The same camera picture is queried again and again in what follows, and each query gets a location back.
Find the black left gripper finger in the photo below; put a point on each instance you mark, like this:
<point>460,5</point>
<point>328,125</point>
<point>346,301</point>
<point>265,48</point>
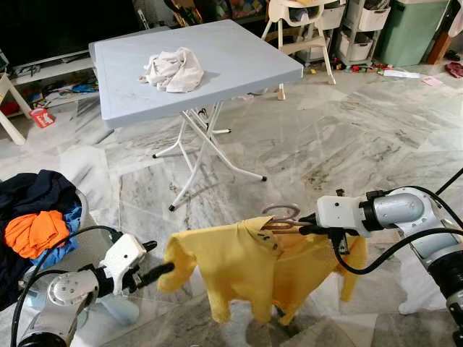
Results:
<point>155,273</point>
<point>150,246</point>

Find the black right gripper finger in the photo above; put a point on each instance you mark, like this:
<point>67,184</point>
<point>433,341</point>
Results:
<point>308,224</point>

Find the pink plastic hanger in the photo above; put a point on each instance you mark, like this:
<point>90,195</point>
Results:
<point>278,225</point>

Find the yellow garment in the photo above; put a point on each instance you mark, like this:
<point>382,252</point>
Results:
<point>231,267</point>

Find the pale pink garment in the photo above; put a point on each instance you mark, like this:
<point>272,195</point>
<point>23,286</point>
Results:
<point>173,71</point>

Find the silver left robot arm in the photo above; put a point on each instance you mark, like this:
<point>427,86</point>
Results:
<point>65,293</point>

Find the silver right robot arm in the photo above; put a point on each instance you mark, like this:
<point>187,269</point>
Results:
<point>434,238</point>

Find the pale laundry tub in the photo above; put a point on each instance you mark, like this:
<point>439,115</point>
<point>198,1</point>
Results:
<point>119,307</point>

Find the orange garment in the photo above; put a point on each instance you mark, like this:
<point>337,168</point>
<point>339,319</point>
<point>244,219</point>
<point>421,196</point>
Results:
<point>36,231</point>

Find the red white packet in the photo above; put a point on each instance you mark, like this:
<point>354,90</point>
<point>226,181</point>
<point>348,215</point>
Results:
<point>43,118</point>

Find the white paper sheet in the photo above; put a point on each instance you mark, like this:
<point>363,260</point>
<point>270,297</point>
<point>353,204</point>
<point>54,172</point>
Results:
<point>401,74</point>

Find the small pink paper sheet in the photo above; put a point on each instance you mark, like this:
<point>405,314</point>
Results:
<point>432,81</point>

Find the white baby high chair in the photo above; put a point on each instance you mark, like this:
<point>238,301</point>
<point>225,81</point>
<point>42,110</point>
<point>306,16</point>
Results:
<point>307,40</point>

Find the grey folding table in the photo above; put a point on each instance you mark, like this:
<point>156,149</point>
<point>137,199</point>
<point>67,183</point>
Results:
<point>217,58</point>

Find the grey drawer trolley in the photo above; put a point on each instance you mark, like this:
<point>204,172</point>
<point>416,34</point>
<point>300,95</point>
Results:
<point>362,36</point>

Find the white television stand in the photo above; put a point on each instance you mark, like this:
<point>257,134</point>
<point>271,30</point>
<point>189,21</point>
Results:
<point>54,71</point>

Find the small white side table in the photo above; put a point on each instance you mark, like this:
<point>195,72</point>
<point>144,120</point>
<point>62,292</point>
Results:
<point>11,101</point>

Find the red slipper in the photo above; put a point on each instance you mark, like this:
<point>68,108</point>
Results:
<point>454,70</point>

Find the green storage bin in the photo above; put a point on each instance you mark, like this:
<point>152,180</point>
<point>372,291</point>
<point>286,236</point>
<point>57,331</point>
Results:
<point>412,32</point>

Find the black television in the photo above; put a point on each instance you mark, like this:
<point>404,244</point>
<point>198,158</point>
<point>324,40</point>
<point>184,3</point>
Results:
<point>58,25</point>

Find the pink white garment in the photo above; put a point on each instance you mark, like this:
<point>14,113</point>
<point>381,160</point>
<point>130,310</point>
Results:
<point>457,22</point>

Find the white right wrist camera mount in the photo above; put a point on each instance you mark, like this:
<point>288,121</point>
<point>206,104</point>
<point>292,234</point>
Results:
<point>340,213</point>

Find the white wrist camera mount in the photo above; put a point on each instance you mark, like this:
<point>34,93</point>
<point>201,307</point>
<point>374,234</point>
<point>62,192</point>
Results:
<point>340,213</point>
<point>123,256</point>

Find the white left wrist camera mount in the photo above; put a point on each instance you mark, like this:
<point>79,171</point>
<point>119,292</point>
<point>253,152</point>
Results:
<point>123,256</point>

